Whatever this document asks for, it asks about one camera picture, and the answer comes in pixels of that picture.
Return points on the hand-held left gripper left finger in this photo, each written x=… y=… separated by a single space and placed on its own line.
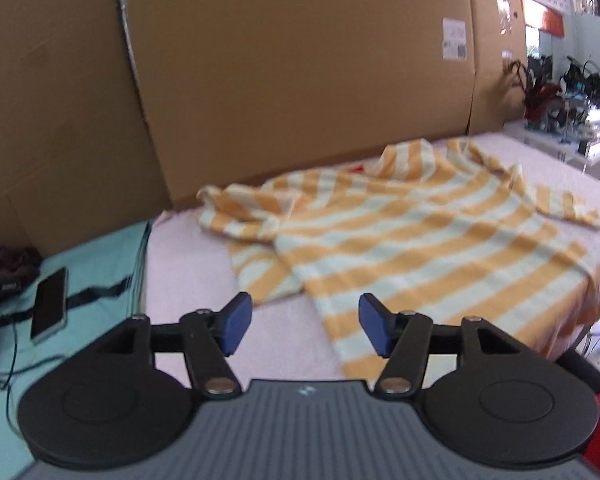
x=237 y=322

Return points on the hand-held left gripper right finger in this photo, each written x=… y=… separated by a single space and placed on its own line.
x=372 y=325

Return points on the yellow white striped shirt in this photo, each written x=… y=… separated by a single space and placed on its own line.
x=405 y=240

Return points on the pink fluffy blanket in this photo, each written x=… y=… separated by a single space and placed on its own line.
x=190 y=280

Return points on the teal cloth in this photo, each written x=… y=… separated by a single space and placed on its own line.
x=105 y=260

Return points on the small pink round object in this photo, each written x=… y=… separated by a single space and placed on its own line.
x=358 y=167

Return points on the black smartphone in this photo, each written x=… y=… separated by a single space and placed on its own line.
x=49 y=305

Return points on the dark brown cloth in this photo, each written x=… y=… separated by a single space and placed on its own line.
x=7 y=265

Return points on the large cardboard box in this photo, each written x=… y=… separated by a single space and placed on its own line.
x=305 y=85
x=55 y=135

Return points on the white side table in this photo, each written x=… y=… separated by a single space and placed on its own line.
x=580 y=152

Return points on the red leaf potted plant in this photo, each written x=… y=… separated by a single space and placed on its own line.
x=540 y=97

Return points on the silver metal strip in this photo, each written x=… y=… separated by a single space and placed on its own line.
x=130 y=55

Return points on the white shipping label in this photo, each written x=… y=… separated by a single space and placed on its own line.
x=455 y=39

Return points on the torn white paper sticker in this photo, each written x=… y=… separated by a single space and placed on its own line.
x=503 y=15

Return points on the orange red banner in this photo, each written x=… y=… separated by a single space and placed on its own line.
x=545 y=17

